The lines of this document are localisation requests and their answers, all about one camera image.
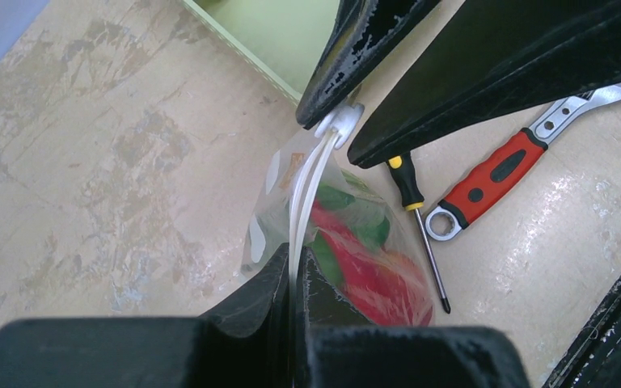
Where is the clear dotted zip top bag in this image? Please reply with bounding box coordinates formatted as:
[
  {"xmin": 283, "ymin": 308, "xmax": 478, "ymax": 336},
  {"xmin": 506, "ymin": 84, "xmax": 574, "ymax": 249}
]
[{"xmin": 239, "ymin": 101, "xmax": 436, "ymax": 329}]

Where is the red chili pepper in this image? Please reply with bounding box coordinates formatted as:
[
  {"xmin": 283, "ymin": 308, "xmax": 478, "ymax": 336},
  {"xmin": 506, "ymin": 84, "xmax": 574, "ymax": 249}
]
[{"xmin": 310, "ymin": 200, "xmax": 435, "ymax": 327}]

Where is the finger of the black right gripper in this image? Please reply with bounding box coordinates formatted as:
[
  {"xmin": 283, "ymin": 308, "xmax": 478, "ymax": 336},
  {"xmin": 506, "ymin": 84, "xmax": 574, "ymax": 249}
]
[
  {"xmin": 347, "ymin": 1, "xmax": 621, "ymax": 169},
  {"xmin": 296, "ymin": 0, "xmax": 439, "ymax": 129}
]

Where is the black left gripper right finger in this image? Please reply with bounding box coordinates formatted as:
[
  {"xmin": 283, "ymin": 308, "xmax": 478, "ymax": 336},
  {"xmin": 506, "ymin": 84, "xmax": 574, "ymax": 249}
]
[{"xmin": 294, "ymin": 248, "xmax": 530, "ymax": 387}]

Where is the yellow black screwdriver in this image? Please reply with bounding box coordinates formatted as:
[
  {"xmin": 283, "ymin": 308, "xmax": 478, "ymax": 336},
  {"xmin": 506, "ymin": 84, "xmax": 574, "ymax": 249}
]
[{"xmin": 387, "ymin": 153, "xmax": 451, "ymax": 314}]

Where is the green bell pepper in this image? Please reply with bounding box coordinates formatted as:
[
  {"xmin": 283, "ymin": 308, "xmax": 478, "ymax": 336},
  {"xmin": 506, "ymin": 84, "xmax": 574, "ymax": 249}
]
[{"xmin": 306, "ymin": 169, "xmax": 391, "ymax": 288}]

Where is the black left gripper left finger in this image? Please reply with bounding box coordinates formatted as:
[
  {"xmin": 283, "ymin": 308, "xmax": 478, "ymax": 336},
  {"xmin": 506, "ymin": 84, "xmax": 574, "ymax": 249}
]
[{"xmin": 0, "ymin": 244, "xmax": 290, "ymax": 387}]

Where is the red handled adjustable wrench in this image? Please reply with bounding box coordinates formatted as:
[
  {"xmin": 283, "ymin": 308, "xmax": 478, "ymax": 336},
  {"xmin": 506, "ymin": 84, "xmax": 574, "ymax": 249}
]
[{"xmin": 425, "ymin": 83, "xmax": 621, "ymax": 241}]

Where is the light green plastic basket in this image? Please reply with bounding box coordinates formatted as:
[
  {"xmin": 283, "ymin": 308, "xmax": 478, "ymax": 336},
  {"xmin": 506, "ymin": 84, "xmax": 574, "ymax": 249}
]
[{"xmin": 182, "ymin": 0, "xmax": 339, "ymax": 105}]

